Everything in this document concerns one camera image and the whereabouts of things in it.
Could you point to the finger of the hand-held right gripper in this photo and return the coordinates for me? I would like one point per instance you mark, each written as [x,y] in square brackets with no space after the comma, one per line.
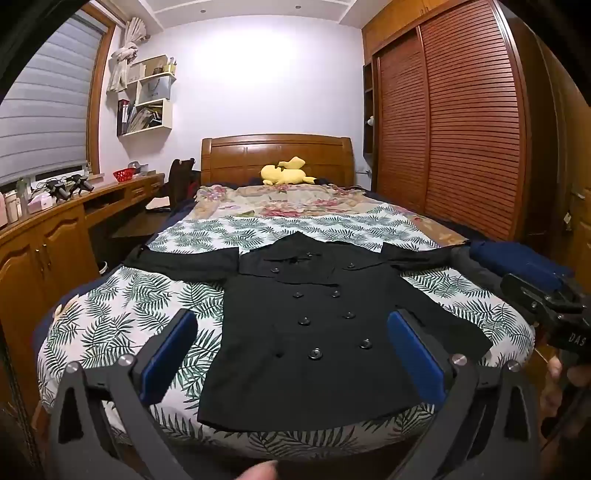
[526,288]

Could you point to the navy folded clothes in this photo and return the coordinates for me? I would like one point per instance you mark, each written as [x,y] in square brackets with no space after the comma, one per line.
[526,265]

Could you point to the dark chair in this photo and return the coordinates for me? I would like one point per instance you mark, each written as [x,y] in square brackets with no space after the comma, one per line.
[180,180]

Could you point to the wooden slatted wardrobe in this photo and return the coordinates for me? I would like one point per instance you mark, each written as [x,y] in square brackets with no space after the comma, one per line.
[461,115]

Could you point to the wooden desk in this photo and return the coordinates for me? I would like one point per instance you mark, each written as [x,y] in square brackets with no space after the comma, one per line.
[41,258]

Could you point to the bed with leaf-print cover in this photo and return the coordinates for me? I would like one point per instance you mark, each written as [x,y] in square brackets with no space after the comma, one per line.
[115,323]

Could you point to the pink box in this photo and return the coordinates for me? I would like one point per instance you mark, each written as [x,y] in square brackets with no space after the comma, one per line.
[40,203]

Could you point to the grey window blind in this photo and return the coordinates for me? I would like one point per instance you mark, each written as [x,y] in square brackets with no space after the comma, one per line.
[41,106]

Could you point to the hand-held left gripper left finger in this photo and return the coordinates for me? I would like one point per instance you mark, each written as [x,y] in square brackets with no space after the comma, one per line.
[168,355]

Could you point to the black binders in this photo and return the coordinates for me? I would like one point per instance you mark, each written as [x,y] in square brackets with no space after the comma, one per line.
[123,117]

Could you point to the person's left hand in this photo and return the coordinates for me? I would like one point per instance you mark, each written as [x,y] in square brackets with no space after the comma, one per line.
[258,471]

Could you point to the black double-breasted coat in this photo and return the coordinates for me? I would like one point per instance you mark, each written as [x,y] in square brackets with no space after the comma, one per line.
[323,360]

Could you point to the red basket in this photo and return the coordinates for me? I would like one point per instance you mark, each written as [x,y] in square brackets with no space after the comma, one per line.
[123,175]

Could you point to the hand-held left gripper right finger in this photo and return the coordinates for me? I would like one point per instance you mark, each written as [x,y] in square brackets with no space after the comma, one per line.
[415,355]

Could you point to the wooden bed headboard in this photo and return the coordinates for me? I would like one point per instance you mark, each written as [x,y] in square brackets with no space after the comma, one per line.
[240,157]

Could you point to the person's right hand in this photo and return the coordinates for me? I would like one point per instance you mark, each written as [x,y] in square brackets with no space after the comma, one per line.
[552,383]

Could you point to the black device on desk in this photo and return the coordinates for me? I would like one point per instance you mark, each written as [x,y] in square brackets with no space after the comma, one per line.
[59,190]
[81,183]

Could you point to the white wall shelf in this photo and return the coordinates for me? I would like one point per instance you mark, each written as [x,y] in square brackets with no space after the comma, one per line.
[154,92]

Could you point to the floral quilt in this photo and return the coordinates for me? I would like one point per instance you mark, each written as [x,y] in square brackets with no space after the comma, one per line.
[295,203]

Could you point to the cream hanging cloth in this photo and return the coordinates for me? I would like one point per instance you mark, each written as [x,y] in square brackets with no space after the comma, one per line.
[122,60]

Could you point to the yellow plush toy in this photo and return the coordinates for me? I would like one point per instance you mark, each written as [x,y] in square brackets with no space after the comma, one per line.
[284,174]

